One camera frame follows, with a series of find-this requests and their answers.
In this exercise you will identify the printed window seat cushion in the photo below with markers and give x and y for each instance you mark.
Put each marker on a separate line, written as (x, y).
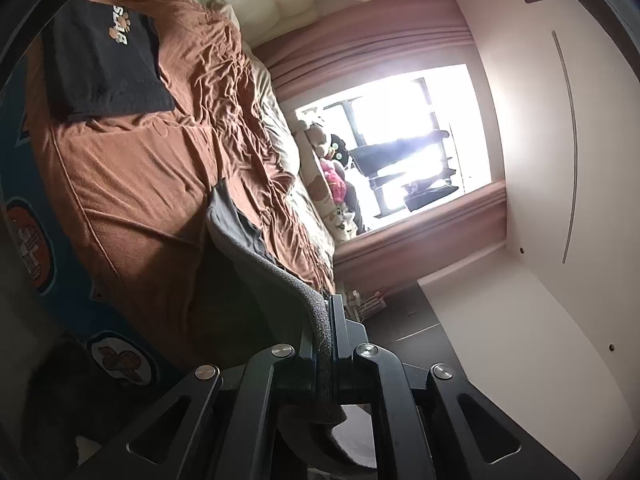
(320, 197)

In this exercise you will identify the grey t-shirt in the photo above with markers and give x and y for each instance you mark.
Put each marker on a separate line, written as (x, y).
(240, 240)

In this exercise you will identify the long dark hanging garment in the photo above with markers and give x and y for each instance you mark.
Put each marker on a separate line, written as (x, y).
(390, 152)

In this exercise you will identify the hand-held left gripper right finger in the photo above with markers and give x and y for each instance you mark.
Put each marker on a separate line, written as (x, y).
(345, 350)

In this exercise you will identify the white rack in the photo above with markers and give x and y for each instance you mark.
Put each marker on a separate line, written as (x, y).
(367, 305)

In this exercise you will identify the pile of plush toys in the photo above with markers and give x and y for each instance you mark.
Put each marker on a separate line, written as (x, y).
(332, 180)

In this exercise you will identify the dark grey wardrobe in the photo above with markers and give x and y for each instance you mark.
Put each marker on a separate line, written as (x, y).
(400, 325)

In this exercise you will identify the brown blanket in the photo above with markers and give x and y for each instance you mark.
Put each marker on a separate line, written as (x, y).
(150, 160)

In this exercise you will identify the short dark hanging garment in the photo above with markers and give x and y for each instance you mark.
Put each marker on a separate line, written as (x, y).
(430, 196)

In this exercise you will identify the pink curtain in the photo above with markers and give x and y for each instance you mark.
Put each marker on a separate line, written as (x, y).
(425, 235)
(350, 45)

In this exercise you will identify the narrow dark hanging garment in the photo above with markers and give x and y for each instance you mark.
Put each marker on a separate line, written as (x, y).
(400, 182)

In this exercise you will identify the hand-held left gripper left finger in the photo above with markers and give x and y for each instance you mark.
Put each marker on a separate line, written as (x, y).
(306, 360)

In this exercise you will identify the beige duvet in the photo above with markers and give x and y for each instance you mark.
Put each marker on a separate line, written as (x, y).
(282, 135)

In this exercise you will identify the black folded printed t-shirt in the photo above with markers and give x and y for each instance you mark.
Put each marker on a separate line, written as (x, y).
(100, 55)

